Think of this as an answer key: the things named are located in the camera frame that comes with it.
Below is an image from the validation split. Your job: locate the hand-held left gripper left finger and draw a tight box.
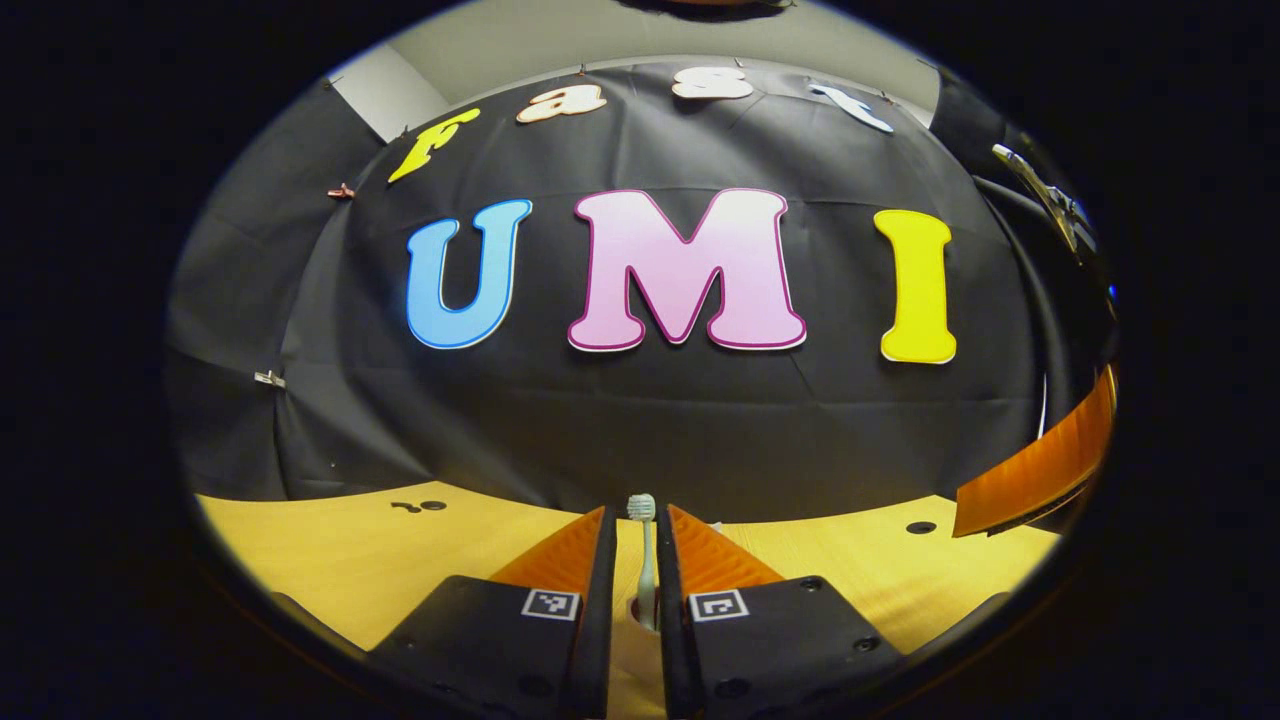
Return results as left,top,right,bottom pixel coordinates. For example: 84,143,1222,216
363,504,620,720

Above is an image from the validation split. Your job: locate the black backdrop cloth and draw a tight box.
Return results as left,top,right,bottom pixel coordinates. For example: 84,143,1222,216
165,58,1113,527

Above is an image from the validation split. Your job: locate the wooden desktop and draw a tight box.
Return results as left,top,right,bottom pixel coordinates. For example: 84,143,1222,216
195,480,1063,720

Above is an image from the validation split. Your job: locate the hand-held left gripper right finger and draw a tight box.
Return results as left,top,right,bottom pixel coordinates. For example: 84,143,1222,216
655,503,908,720

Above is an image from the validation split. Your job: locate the light blue toothbrush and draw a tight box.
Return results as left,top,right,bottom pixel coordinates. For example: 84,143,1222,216
626,493,662,632

